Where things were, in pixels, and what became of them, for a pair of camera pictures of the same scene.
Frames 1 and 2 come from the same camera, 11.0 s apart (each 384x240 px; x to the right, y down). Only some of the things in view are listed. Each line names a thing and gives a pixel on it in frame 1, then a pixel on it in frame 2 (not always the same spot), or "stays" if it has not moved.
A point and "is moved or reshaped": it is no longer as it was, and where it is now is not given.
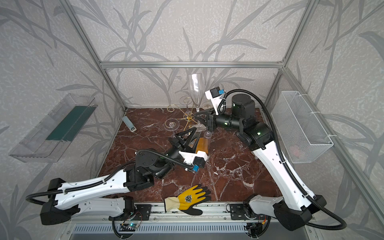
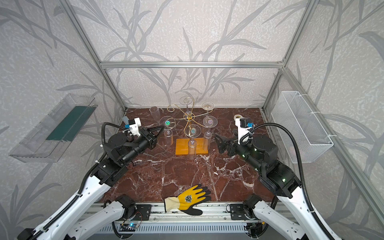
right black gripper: [210, 120] -> [229, 145]
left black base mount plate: [141, 212] stays
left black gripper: [177, 143] -> [151, 138]
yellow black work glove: [187, 200] stays
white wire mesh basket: [303, 137] stays
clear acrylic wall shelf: [51, 139] stays
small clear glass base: [172, 125] is moved or reshaped
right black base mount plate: [237, 211] stays
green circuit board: [127, 227] stays
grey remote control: [129, 124] stays
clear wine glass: [195, 85] -> [155, 112]
